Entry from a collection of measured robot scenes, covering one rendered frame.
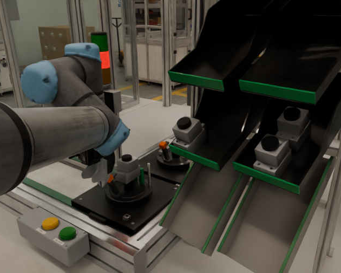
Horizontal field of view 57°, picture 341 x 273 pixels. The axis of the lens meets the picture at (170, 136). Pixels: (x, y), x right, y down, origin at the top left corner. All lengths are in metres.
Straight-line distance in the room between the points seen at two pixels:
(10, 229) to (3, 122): 0.83
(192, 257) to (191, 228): 0.17
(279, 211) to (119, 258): 0.39
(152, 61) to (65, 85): 5.73
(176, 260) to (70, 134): 0.56
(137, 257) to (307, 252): 0.47
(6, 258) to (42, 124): 0.68
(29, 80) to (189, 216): 0.45
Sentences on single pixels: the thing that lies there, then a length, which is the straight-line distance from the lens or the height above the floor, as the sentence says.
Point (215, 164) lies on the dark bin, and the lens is 0.61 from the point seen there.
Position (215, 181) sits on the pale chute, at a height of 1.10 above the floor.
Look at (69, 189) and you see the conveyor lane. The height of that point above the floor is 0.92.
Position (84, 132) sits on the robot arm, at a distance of 0.47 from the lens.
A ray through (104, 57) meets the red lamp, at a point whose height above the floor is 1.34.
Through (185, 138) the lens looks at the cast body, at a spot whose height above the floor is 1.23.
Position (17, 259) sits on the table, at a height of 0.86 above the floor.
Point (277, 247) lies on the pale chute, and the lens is 0.70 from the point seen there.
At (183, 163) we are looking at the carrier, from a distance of 1.07.
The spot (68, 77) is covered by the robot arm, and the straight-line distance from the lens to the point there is 0.63.
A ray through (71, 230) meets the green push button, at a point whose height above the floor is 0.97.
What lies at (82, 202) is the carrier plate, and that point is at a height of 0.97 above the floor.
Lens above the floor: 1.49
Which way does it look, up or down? 23 degrees down
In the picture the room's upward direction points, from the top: 1 degrees counter-clockwise
